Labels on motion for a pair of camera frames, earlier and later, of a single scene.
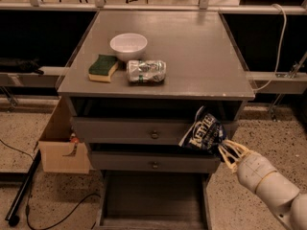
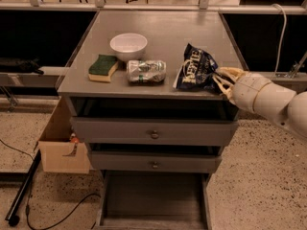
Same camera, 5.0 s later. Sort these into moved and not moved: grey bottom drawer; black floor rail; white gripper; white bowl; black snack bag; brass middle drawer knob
Moved: white gripper; black snack bag
Not moved: brass middle drawer knob; grey bottom drawer; black floor rail; white bowl
